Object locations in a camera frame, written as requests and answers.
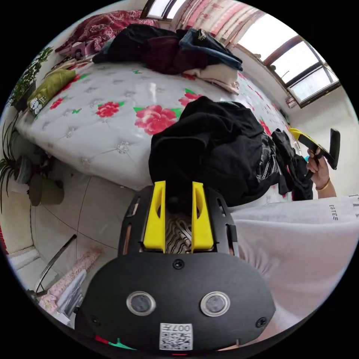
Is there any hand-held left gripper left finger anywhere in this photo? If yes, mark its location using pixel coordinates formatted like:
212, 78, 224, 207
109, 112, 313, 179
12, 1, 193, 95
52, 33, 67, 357
143, 181, 166, 252

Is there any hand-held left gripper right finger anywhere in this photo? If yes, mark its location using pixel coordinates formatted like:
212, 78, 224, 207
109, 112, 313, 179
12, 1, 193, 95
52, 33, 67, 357
191, 181, 215, 252

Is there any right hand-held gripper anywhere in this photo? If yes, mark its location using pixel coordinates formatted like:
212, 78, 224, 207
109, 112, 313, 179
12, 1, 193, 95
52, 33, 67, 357
288, 128, 338, 181

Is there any black jacket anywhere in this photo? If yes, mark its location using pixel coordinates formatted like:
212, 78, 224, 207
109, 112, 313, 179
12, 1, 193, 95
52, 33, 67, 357
148, 96, 314, 208

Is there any person's right forearm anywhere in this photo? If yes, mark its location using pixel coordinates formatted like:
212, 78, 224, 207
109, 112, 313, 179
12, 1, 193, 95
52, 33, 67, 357
315, 178, 337, 199

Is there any person's right hand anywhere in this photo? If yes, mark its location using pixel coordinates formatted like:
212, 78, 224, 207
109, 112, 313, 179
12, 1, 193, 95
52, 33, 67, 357
306, 147, 331, 189

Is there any window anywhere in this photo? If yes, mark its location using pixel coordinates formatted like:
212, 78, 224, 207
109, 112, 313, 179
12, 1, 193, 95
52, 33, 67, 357
235, 12, 341, 109

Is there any bed with floral sheet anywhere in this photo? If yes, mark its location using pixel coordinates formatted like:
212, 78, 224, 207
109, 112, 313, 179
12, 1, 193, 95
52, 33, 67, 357
15, 57, 298, 203

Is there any person's body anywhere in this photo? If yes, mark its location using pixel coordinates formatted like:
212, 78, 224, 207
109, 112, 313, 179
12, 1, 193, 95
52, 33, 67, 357
229, 193, 359, 341

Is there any floral paper roll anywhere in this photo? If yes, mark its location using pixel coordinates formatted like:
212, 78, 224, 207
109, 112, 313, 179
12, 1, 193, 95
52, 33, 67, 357
39, 246, 103, 311

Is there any pink striped curtain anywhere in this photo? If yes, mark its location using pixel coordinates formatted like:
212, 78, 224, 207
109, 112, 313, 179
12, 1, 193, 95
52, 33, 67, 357
173, 0, 270, 47

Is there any potted plant with long leaves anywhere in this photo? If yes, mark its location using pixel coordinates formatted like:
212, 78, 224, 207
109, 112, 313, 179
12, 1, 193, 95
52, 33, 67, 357
0, 112, 65, 209

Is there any pile of clothes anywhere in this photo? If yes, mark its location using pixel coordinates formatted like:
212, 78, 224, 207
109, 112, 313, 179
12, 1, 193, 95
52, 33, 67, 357
92, 24, 244, 95

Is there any green pillow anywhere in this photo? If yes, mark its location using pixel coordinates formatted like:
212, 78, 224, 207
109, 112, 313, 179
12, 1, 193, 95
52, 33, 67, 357
27, 69, 77, 117

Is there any green leafy plant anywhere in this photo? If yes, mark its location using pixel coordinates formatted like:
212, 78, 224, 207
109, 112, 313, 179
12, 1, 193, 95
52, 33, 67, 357
5, 46, 54, 108

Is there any red patterned blanket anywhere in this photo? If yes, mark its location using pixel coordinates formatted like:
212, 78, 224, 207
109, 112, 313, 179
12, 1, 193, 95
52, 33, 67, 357
55, 10, 158, 54

